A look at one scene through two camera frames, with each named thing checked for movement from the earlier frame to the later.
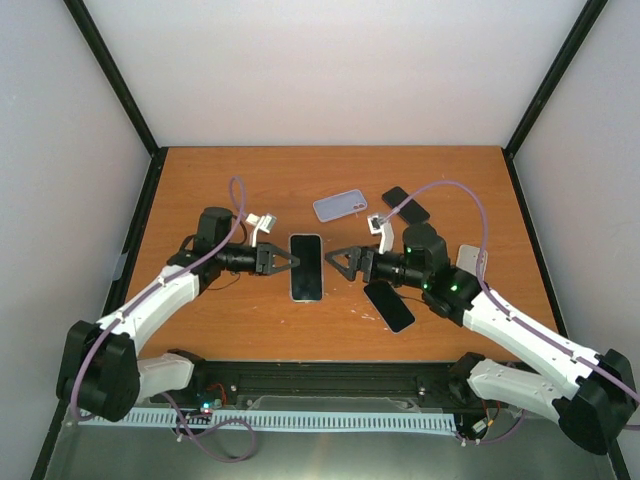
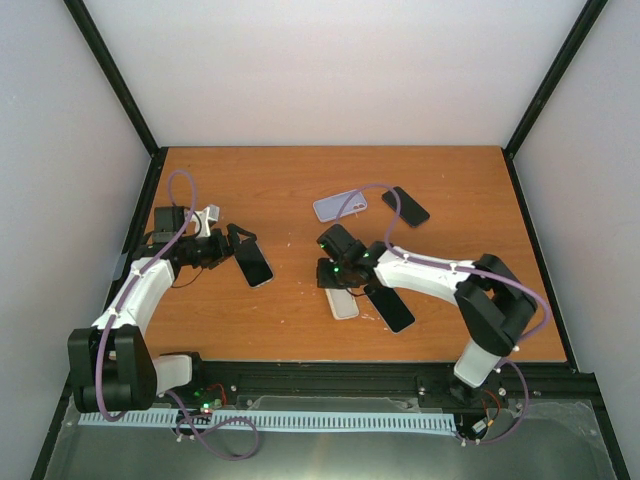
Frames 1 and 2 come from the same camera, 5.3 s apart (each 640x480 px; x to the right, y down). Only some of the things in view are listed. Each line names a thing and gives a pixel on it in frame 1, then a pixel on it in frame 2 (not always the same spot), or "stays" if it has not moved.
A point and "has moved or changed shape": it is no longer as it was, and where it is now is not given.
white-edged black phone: [390, 304] stays
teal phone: [306, 279] has moved or changed shape
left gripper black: [264, 258] -> [222, 251]
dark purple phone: [413, 212] stays
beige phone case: [467, 259] -> [343, 305]
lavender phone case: [339, 205] stays
